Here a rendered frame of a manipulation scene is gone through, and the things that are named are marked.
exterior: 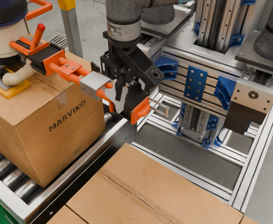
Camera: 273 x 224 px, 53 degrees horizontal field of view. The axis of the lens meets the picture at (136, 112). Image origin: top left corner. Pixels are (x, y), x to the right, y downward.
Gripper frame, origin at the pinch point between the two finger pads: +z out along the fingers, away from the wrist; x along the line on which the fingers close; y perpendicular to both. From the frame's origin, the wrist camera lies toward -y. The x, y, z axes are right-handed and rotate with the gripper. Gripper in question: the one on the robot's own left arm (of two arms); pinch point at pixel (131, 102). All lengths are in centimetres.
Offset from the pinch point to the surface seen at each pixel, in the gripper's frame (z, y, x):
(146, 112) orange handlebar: -0.4, -5.5, 1.0
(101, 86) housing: -1.3, 10.2, 1.1
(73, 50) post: 40, 82, -47
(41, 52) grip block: -1.4, 37.3, 0.6
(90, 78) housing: -1.4, 15.0, 0.8
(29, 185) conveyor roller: 54, 38, 23
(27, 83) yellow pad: 11.6, 43.3, 6.1
